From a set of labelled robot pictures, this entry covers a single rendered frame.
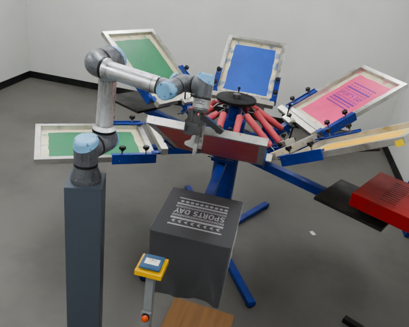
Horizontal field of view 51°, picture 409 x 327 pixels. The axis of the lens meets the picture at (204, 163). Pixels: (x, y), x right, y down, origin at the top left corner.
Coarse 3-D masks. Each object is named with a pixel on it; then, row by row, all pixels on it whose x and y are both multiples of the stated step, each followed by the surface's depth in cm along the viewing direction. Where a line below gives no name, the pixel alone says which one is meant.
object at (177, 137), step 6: (156, 126) 208; (168, 132) 221; (174, 132) 217; (180, 132) 212; (174, 138) 238; (180, 138) 233; (186, 138) 228; (204, 138) 214; (180, 144) 258; (204, 144) 235; (210, 144) 230; (192, 150) 274; (204, 150) 260; (210, 150) 254
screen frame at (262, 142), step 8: (152, 120) 204; (160, 120) 204; (168, 120) 203; (176, 128) 203; (208, 128) 201; (216, 136) 200; (224, 136) 200; (232, 136) 199; (240, 136) 199; (248, 136) 198; (256, 136) 198; (256, 144) 198; (264, 144) 197; (200, 152) 279; (264, 152) 218; (240, 160) 273
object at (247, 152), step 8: (208, 136) 205; (216, 144) 225; (224, 144) 219; (232, 144) 213; (240, 144) 208; (248, 144) 203; (216, 152) 261; (224, 152) 253; (232, 152) 244; (240, 152) 237; (248, 152) 231; (256, 152) 224; (248, 160) 264; (256, 160) 256
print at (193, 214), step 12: (180, 204) 251; (192, 204) 252; (204, 204) 254; (216, 204) 256; (180, 216) 240; (192, 216) 242; (204, 216) 243; (216, 216) 245; (192, 228) 231; (204, 228) 232; (216, 228) 234
